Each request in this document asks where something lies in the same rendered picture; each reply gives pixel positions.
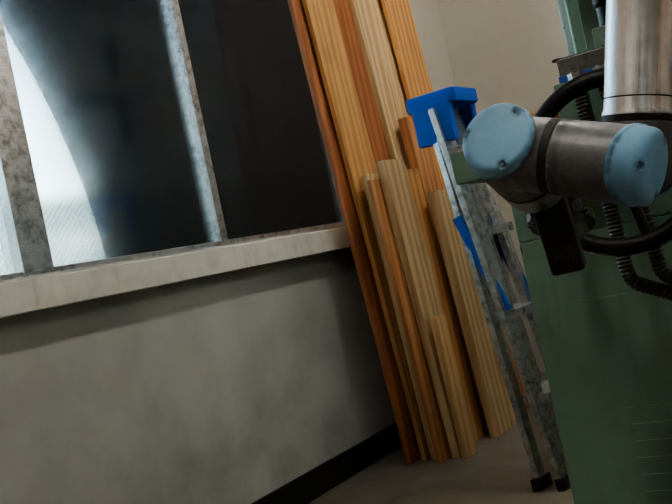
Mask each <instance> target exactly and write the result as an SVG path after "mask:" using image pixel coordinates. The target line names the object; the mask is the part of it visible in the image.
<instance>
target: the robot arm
mask: <svg viewBox="0 0 672 504"><path fill-rule="evenodd" d="M601 116H602V117H601V122H598V121H586V120H574V119H561V118H549V117H537V116H531V115H530V113H529V112H528V111H527V110H526V109H524V108H522V107H520V106H517V105H515V104H511V103H498V104H494V105H491V106H489V107H487V108H485V109H483V110H482V111H481V112H479V113H478V114H477V115H476V116H475V117H474V118H473V119H472V121H471V122H470V124H469V125H468V127H467V129H466V132H465V134H464V138H463V153H464V157H465V159H466V161H467V163H468V164H469V166H470V168H471V170H472V171H473V172H474V174H475V175H476V176H478V177H479V178H481V179H483V180H484V181H485V182H486V183H487V184H488V185H490V186H491V187H492V188H493V189H494V190H495V191H496V192H497V193H498V194H499V195H500V196H501V197H503V198H504V199H505V200H506V201H507V202H508V203H509V204H510V205H511V206H512V207H513V208H515V209H517V210H519V211H521V212H526V213H529V214H528V215H527V216H526V217H527V228H529V229H530V230H531V232H532V233H533V234H535V235H538V236H540V238H541V241H542V244H543V248H544V251H545V254H546V257H547V261H548V264H549V267H550V270H551V274H552V275H554V276H558V275H562V274H567V273H571V272H576V271H580V270H583V269H584V268H585V266H586V264H587V262H586V259H585V255H584V252H583V249H582V245H581V242H580V239H581V238H582V237H584V236H585V235H586V234H588V232H589V231H590V230H592V229H593V227H594V225H595V223H596V220H595V214H594V210H593V209H592V208H591V207H586V206H585V207H583V208H582V202H581V199H584V200H592V201H599V202H607V203H614V204H619V205H621V206H625V207H635V206H646V205H649V204H651V203H652V202H653V201H654V199H656V198H658V197H660V196H662V195H663V194H665V193H666V192H668V191H669V190H670V189H671V188H672V0H606V20H605V64H604V107H603V112H602V114H601Z"/></svg>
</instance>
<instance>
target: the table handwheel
mask: <svg viewBox="0 0 672 504"><path fill-rule="evenodd" d="M603 86H604V68H600V69H596V70H592V71H589V72H587V73H584V74H582V75H579V76H577V77H575V78H573V79H572V80H570V81H568V82H567V83H565V84H564V85H562V86H561V87H560V88H558V89H557V90H556V91H555V92H554V93H552V94H551V95H550V96H549V97H548V98H547V99H546V101H545V102H544V103H543V104H542V105H541V107H540V108H539V110H538V111H537V113H536V114H535V116H537V117H549V118H555V117H556V115H557V114H558V113H559V112H560V111H561V110H562V109H563V108H564V107H565V106H566V105H567V104H568V103H569V102H571V101H572V100H573V99H575V98H576V97H578V96H580V95H582V94H584V93H586V92H588V91H590V90H593V89H596V88H599V87H603ZM630 210H631V212H632V214H633V217H634V219H635V221H636V224H637V226H638V228H639V231H640V233H641V234H640V235H637V236H632V237H626V238H605V237H600V236H595V235H592V234H589V233H588V234H586V235H585V236H584V237H582V238H581V239H580V242H581V245H582V249H583V251H586V252H590V253H593V254H598V255H605V256H628V255H635V254H639V253H643V252H647V251H650V250H653V249H655V248H657V247H660V246H662V245H664V244H666V243H667V242H669V241H671V240H672V216H671V217H670V218H669V219H668V220H667V221H665V222H664V223H663V224H661V225H660V226H658V227H656V228H654V229H651V227H650V225H649V223H648V221H647V218H646V216H645V214H644V212H643V210H642V208H641V206H635V207H630Z"/></svg>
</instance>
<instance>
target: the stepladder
mask: <svg viewBox="0 0 672 504"><path fill-rule="evenodd" d="M477 101H478V98H477V93H476V89H475V88H469V87H458V86H449V87H446V88H443V89H440V90H437V91H434V92H430V93H427V94H424V95H421V96H418V97H415V98H411V99H408V100H407V101H406V104H407V109H408V113H409V114H411V115H412V116H413V121H414V125H415V130H416V135H417V140H418V144H419V148H427V147H431V146H434V149H435V152H436V155H437V159H438V162H439V165H440V169H441V172H442V175H443V179H444V182H445V185H446V189H447V192H448V195H449V199H450V202H451V205H452V209H453V212H454V215H455V219H453V222H454V224H455V226H456V227H457V229H458V231H459V233H460V235H461V238H462V242H463V245H464V248H465V252H466V255H467V258H468V262H469V265H470V268H471V272H472V275H473V278H474V282H475V285H476V288H477V292H478V295H479V298H480V302H481V305H482V308H483V312H484V315H485V318H486V322H487V325H488V328H489V332H490V335H491V338H492V341H493V345H494V348H495V351H496V355H497V358H498V361H499V365H500V368H501V371H502V375H503V378H504V381H505V385H506V388H507V391H508V395H509V398H510V401H511V405H512V408H513V411H514V415H515V418H516V421H517V425H518V428H519V431H520V435H521V438H522V441H523V444H524V448H525V451H526V454H527V458H528V461H529V464H530V468H531V471H532V474H533V479H531V480H530V483H531V486H532V489H533V492H541V491H542V490H544V489H545V488H547V487H548V486H550V485H551V484H553V481H552V478H551V474H550V472H545V470H544V467H543V463H542V460H541V457H540V454H539V450H538V447H537V444H536V440H535V437H534V434H533V430H532V427H531V424H530V420H529V417H528V414H527V411H526V407H525V404H527V403H529V405H530V408H531V411H532V414H533V417H534V419H535V422H536V425H537V428H538V431H539V434H540V437H541V440H542V443H543V445H544V448H545V451H546V454H547V457H548V460H549V463H550V466H551V469H552V471H553V474H554V477H555V480H554V482H555V485H556V487H557V490H558V492H561V491H566V490H568V489H569V488H570V482H569V478H568V473H567V468H566V464H565V459H564V454H563V449H562V445H561V440H560V435H559V432H558V428H557V425H556V422H555V419H554V416H553V413H552V410H551V406H550V403H549V402H551V401H552V397H551V393H550V388H549V383H548V380H544V381H542V378H541V375H540V372H539V369H538V366H537V362H536V359H535V356H534V353H533V350H532V347H531V344H530V340H529V337H528V334H527V331H526V328H525V325H524V322H523V318H522V317H523V316H525V315H526V316H527V319H528V322H529V325H530V327H531V330H532V333H533V336H534V338H535V341H536V344H537V347H538V349H539V352H540V355H541V358H542V360H543V363H544V359H543V355H542V350H541V345H540V340H539V336H538V331H537V326H536V322H535V317H534V312H533V307H532V303H531V298H530V293H529V288H528V284H527V280H526V277H525V274H524V272H523V269H522V266H521V263H520V261H519V258H518V255H517V252H516V250H515V247H514V244H513V241H512V239H511V236H510V233H509V231H510V230H514V227H513V223H512V221H510V222H505V220H504V217H503V214H502V211H501V209H500V206H499V203H498V200H497V198H496V195H495V192H494V189H493V188H492V187H491V186H490V185H488V184H487V183H478V184H464V185H456V183H455V178H454V173H453V168H452V164H451V159H450V154H451V153H455V152H459V151H463V138H464V134H465V132H466V129H467V127H468V125H469V124H470V122H471V121H472V119H473V118H474V117H475V116H476V115H477V112H476V108H475V103H476V102H477ZM457 145H458V146H457ZM504 261H505V262H504ZM505 263H506V265H507V266H508V268H509V270H510V272H511V275H512V278H513V281H514V283H515V286H516V289H517V292H518V294H519V297H520V300H521V302H518V303H517V300H516V296H515V293H514V290H513V287H512V284H511V281H510V278H509V274H508V271H507V268H506V265H505ZM494 304H495V305H494ZM495 307H496V308H495ZM496 310H497V311H496ZM499 320H500V321H501V324H502V327H503V330H504V333H505V336H506V339H507V341H508V344H509V347H510V350H511V353H512V356H513V359H514V362H515V365H516V367H517V370H518V373H519V376H520V379H521V382H522V385H523V388H524V391H525V394H523V397H522V394H521V391H520V387H519V384H518V381H517V377H516V374H515V371H514V367H513V364H512V361H511V358H510V354H509V351H508V348H507V344H506V341H505V338H504V334H503V331H502V328H501V324H500V321H499ZM523 400H524V401H523Z"/></svg>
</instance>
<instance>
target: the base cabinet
mask: <svg viewBox="0 0 672 504"><path fill-rule="evenodd" d="M520 251H521V255H522V260H523V265H524V269H525V274H526V279H527V284H528V288H529V293H530V298H531V303H532V307H533V312H534V317H535V322H536V326H537V331H538V336H539V340H540V345H541V350H542V355H543V359H544V364H545V369H546V374H547V378H548V383H549V388H550V393H551V397H552V402H553V407H554V411H555V416H556V421H557V426H558V430H559V435H560V440H561V445H562V449H563V454H564V459H565V464H566V468H567V473H568V478H569V482H570V487H571V492H572V497H573V501H574V504H672V301H670V300H669V299H668V300H666V299H665V298H664V299H662V298H661V297H659V298H658V297H657V296H653V295H649V293H648V294H645V292H644V293H641V292H640V291H639V292H637V291H636V290H635V289H631V286H627V284H626V282H624V281H623V278H622V277H621V273H620V272H619V270H620V269H619V268H618V266H619V265H618V264H617V262H618V261H616V258H617V257H615V256H605V255H598V254H593V253H590V252H586V251H583V252H584V255H585V259H586V262H587V264H586V266H585V268H584V269H583V270H580V271H576V272H571V273H567V274H562V275H558V276H554V275H552V274H551V270H550V267H549V264H548V261H547V257H546V254H545V251H544V248H543V244H542V241H541V239H540V240H535V241H530V242H524V243H521V244H520ZM647 252H648V251H647ZM647 252H643V253H639V254H635V255H631V259H632V263H633V267H634V270H635V272H636V273H637V274H638V276H641V278H642V277H643V278H644V279H645V278H647V280H649V279H651V280H652V281H654V280H655V281H656V282H658V281H659V282H660V283H664V282H663V281H661V280H659V277H657V276H655V272H653V271H652V269H653V267H651V263H650V262H649V261H650V259H649V258H648V257H649V255H648V254H647ZM637 274H636V275H637Z"/></svg>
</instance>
